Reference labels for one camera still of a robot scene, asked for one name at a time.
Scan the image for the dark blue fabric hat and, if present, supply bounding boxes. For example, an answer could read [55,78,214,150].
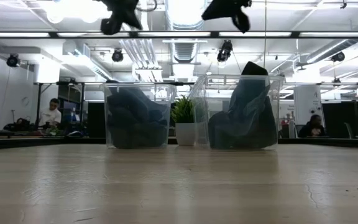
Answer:
[208,110,241,150]

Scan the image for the dark green fabric hat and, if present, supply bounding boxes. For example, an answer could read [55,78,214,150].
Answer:
[105,86,169,126]

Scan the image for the clear plastic bin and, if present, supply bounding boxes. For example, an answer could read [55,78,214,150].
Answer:
[103,82,177,150]
[193,73,285,151]

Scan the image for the black ceiling camera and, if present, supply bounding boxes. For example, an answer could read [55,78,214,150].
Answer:
[216,39,234,63]
[111,49,125,63]
[6,54,21,68]
[330,50,346,63]

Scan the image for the green plant in white pot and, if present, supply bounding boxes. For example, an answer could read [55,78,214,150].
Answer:
[170,94,198,147]

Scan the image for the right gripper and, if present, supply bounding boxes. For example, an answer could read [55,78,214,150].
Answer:
[201,0,254,34]

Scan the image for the grey-blue fabric hat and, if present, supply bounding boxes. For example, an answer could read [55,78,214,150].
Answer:
[227,60,278,149]

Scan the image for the person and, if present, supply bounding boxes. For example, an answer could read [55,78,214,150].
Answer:
[37,98,63,128]
[296,114,327,139]

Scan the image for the black background rig frame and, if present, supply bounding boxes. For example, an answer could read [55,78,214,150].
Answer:
[33,80,88,138]

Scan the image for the white pillar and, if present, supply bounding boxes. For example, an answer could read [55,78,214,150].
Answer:
[293,85,323,126]

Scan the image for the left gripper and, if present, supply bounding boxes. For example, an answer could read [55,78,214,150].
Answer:
[99,0,144,36]

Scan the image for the office chair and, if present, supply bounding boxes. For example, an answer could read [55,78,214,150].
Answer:
[342,121,358,140]

